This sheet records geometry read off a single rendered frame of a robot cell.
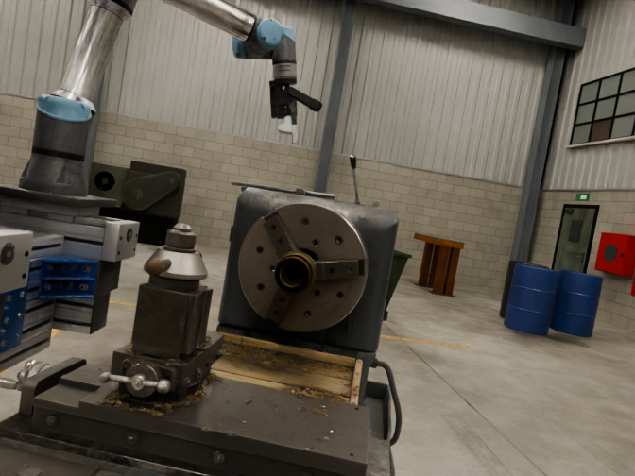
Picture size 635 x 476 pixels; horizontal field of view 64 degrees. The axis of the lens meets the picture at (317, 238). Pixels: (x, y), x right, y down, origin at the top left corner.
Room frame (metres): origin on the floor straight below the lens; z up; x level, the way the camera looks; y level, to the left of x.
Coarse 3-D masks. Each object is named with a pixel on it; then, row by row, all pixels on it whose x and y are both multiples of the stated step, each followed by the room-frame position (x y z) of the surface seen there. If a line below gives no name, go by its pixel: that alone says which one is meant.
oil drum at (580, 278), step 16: (560, 272) 7.54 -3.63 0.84; (576, 272) 7.78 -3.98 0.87; (560, 288) 7.46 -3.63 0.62; (576, 288) 7.27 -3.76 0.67; (592, 288) 7.23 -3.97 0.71; (560, 304) 7.40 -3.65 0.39; (576, 304) 7.25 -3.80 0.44; (592, 304) 7.25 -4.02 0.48; (560, 320) 7.36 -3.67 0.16; (576, 320) 7.24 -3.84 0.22; (592, 320) 7.28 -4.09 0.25
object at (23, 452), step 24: (0, 432) 0.57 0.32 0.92; (24, 432) 0.57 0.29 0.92; (48, 432) 0.58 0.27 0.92; (0, 456) 0.54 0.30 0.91; (24, 456) 0.55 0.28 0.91; (48, 456) 0.56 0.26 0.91; (72, 456) 0.56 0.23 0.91; (96, 456) 0.55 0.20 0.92; (120, 456) 0.55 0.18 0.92; (144, 456) 0.56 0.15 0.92; (384, 456) 0.65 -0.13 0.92
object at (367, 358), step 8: (216, 328) 1.42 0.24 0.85; (224, 328) 1.42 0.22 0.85; (232, 328) 1.42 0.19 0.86; (240, 328) 1.42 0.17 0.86; (256, 336) 1.39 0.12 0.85; (288, 344) 1.38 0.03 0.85; (296, 344) 1.37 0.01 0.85; (304, 344) 1.37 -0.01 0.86; (312, 344) 1.37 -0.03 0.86; (320, 344) 1.37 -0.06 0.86; (328, 352) 1.36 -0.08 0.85; (336, 352) 1.36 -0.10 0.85; (360, 352) 1.36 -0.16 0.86; (368, 352) 1.36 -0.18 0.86; (368, 360) 1.35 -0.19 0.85; (368, 368) 1.36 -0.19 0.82; (360, 384) 1.35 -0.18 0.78; (360, 392) 1.36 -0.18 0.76; (360, 400) 1.36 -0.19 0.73
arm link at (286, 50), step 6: (288, 30) 1.58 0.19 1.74; (288, 36) 1.58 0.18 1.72; (294, 36) 1.60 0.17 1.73; (282, 42) 1.57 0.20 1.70; (288, 42) 1.58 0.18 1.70; (294, 42) 1.60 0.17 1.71; (276, 48) 1.57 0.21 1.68; (282, 48) 1.57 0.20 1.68; (288, 48) 1.58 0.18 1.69; (294, 48) 1.60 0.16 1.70; (276, 54) 1.58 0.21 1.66; (282, 54) 1.58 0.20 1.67; (288, 54) 1.58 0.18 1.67; (294, 54) 1.60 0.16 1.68; (276, 60) 1.59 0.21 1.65; (282, 60) 1.58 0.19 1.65; (288, 60) 1.58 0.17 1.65; (294, 60) 1.60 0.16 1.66
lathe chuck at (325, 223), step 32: (256, 224) 1.24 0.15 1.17; (288, 224) 1.23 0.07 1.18; (320, 224) 1.22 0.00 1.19; (352, 224) 1.30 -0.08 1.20; (256, 256) 1.24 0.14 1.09; (320, 256) 1.22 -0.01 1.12; (352, 256) 1.21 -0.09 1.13; (256, 288) 1.23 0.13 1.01; (320, 288) 1.22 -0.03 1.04; (352, 288) 1.21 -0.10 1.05; (288, 320) 1.22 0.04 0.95; (320, 320) 1.22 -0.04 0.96
